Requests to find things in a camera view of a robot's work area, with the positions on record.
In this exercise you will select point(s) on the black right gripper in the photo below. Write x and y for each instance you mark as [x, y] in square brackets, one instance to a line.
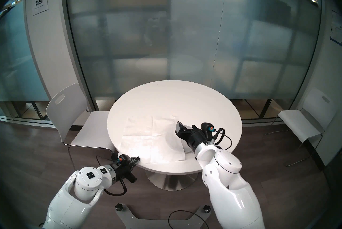
[197, 138]

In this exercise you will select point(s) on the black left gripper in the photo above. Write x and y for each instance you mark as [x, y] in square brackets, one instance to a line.
[123, 170]

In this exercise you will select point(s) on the white paper napkin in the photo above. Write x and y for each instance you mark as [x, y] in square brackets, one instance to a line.
[149, 145]

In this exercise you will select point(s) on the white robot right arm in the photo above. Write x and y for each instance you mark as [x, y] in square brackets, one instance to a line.
[227, 191]

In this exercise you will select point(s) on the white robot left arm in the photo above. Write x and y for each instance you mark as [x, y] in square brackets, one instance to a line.
[88, 177]

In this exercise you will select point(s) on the grey round plate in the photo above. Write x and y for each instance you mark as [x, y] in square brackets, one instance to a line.
[187, 151]

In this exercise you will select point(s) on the black star knob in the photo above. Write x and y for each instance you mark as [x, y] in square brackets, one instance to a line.
[206, 208]
[119, 206]

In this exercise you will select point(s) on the white chair with chrome legs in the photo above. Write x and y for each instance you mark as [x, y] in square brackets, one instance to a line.
[296, 120]
[66, 108]

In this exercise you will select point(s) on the round white pedestal table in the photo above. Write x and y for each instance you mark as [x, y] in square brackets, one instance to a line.
[208, 102]

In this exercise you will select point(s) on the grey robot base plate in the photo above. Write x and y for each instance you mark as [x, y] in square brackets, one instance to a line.
[125, 216]

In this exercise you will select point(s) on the black perforated shelf post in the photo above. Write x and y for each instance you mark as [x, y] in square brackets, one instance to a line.
[37, 110]
[266, 108]

